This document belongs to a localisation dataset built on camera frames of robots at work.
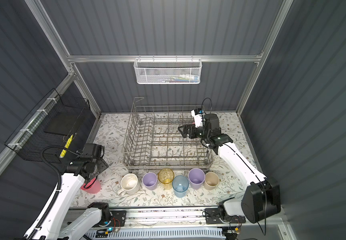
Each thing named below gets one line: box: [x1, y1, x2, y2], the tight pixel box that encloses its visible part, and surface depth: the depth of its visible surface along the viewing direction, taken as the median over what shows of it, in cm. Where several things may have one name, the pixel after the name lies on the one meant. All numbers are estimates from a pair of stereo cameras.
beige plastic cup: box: [204, 171, 220, 191], surface depth 80 cm
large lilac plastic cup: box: [188, 168, 206, 190], surface depth 79 cm
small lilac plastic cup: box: [142, 172, 158, 191], surface depth 81 cm
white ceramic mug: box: [117, 173, 141, 196], surface depth 81 cm
